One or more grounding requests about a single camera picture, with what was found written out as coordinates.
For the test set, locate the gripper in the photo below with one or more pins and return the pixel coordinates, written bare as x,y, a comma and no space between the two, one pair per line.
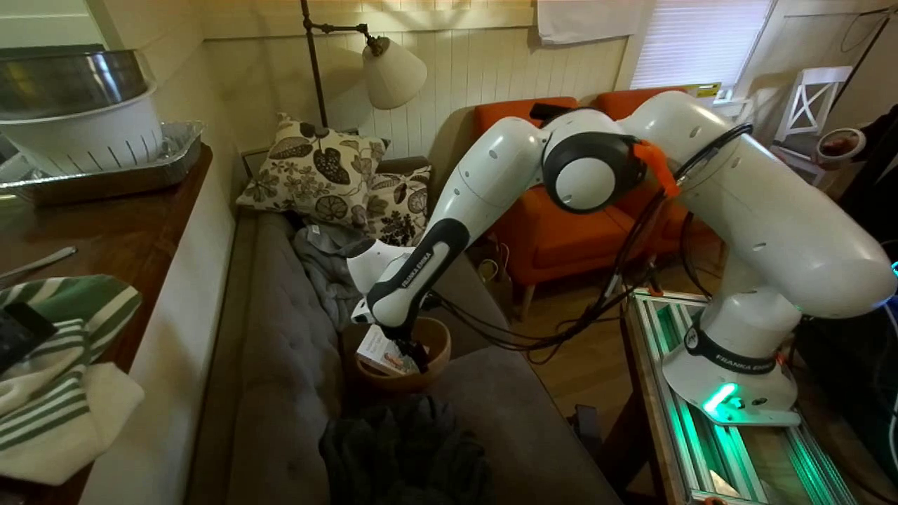
407,338

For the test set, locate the white wooden chair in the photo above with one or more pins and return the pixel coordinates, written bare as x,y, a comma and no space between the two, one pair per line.
814,105

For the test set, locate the small leaf print pillow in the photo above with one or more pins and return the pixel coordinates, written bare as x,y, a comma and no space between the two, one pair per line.
400,207

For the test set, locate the white hanging cloth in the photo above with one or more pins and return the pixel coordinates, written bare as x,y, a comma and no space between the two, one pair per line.
589,21

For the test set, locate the grey garment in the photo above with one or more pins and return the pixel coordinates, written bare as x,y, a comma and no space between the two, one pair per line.
326,270

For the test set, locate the brown bowl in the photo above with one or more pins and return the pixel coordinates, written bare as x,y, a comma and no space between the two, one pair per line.
428,372

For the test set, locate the green striped towel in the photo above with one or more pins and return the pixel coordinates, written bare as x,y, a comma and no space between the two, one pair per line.
63,414

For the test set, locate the grey sofa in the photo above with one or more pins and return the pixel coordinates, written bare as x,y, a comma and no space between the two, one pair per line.
280,379

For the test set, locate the book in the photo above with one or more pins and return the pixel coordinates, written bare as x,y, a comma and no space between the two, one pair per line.
382,354

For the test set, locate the window blind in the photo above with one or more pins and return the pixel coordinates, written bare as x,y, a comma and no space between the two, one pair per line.
698,42

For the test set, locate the wooden sideboard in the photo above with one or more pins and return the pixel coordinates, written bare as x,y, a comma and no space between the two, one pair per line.
119,238

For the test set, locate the black flat device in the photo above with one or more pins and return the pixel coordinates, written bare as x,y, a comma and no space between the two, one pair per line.
21,333

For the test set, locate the foil tray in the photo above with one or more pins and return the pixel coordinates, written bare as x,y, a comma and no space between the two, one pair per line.
179,151

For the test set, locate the pair of orange armchairs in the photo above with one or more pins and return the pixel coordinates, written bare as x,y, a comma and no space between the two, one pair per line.
554,238

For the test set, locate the white colander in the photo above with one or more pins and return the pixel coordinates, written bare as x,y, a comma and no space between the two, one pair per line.
91,140

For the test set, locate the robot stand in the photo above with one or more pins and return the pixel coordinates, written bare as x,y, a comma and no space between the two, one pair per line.
701,463

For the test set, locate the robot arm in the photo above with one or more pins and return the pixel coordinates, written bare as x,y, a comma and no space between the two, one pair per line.
772,231

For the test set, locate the large leaf print pillow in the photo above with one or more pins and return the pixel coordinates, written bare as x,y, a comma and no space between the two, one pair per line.
312,172

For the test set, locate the floor lamp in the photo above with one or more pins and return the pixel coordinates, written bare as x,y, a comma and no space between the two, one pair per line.
393,73

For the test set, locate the metal knife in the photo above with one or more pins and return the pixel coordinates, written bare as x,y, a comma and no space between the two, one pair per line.
38,262

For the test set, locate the white bowl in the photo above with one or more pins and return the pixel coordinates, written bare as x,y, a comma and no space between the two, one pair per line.
840,147

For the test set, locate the dark blanket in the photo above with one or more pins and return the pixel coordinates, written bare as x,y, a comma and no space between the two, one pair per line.
403,456

